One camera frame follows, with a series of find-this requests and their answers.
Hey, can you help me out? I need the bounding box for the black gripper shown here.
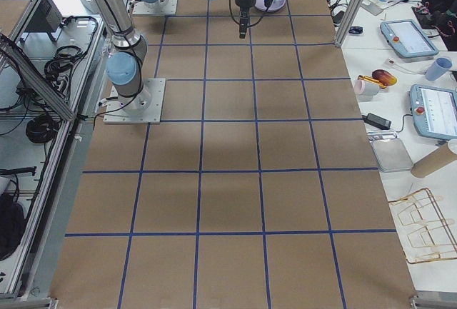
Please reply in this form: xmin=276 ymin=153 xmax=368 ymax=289
xmin=235 ymin=0 xmax=256 ymax=39

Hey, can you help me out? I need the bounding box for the lilac plate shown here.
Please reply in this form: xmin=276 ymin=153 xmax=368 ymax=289
xmin=255 ymin=0 xmax=286 ymax=13

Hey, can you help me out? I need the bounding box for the pink paper cup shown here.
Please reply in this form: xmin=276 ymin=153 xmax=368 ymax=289
xmin=353 ymin=79 xmax=380 ymax=96

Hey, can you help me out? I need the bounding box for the blue plastic cup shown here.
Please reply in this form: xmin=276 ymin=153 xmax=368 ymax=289
xmin=425 ymin=57 xmax=453 ymax=81

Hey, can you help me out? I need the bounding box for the small blue black box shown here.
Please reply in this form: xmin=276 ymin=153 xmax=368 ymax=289
xmin=348 ymin=26 xmax=363 ymax=36

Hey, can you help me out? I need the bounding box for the gold metal cylinder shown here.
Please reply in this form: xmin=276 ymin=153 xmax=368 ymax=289
xmin=358 ymin=75 xmax=387 ymax=89

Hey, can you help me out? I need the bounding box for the red yellow fruit toy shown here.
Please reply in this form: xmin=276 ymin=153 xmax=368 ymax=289
xmin=372 ymin=69 xmax=397 ymax=86

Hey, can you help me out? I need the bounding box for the black adapter on desk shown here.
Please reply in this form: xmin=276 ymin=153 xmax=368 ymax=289
xmin=362 ymin=113 xmax=391 ymax=130

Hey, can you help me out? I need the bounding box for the teach pendant far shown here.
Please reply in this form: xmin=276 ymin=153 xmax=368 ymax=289
xmin=380 ymin=19 xmax=439 ymax=59

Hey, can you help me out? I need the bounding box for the teach pendant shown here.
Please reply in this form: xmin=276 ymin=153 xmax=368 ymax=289
xmin=409 ymin=84 xmax=456 ymax=141
xmin=380 ymin=19 xmax=439 ymax=59

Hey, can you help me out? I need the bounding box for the silver metal tin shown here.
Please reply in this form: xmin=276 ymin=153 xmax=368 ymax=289
xmin=367 ymin=131 xmax=413 ymax=173

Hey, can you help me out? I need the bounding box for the teach pendant near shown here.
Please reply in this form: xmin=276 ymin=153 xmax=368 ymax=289
xmin=409 ymin=84 xmax=456 ymax=141

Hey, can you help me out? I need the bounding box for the cardboard tube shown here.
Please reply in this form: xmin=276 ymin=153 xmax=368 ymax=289
xmin=411 ymin=139 xmax=456 ymax=178

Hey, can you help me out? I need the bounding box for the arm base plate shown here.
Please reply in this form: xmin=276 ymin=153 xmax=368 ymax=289
xmin=103 ymin=78 xmax=166 ymax=124
xmin=131 ymin=0 xmax=178 ymax=16

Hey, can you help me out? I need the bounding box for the aluminium frame post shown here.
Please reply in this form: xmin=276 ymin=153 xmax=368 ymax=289
xmin=334 ymin=0 xmax=363 ymax=48

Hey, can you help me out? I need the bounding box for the gold wire rack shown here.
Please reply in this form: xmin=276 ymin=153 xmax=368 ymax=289
xmin=388 ymin=188 xmax=456 ymax=265

